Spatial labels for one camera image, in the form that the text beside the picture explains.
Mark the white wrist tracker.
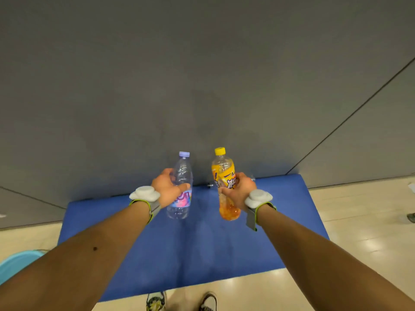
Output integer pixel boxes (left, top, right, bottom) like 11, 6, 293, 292
128, 185, 162, 225
244, 189, 277, 232

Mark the person's left shoe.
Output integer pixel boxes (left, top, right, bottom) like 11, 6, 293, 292
146, 290, 168, 311

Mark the white right wrist tracker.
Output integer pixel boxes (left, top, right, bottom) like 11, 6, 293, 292
244, 189, 277, 232

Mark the pink blue label bottle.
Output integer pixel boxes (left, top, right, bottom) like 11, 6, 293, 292
166, 151, 194, 220

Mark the person's left forearm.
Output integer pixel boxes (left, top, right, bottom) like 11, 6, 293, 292
0, 200, 153, 311

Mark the person's shoe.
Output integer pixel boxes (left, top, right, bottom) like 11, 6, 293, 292
198, 292, 218, 311
146, 290, 168, 311

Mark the person's right shoe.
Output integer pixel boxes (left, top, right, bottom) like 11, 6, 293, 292
198, 292, 218, 311

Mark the blue plastic bucket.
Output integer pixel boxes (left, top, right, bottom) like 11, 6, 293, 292
0, 250, 48, 286

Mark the person's right forearm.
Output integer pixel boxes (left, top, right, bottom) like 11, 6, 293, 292
256, 203, 415, 311

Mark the person's left hand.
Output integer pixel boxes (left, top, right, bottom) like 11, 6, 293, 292
151, 168, 191, 209

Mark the white left wrist tracker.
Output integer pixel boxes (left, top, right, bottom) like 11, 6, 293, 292
128, 185, 162, 225

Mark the person's right hand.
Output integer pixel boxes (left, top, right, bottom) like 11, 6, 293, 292
217, 172, 258, 213

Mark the blue padded bench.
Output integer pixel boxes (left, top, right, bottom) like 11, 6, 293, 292
57, 174, 330, 302

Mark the yellow orange drink bottle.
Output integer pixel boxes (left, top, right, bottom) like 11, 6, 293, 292
211, 146, 242, 222

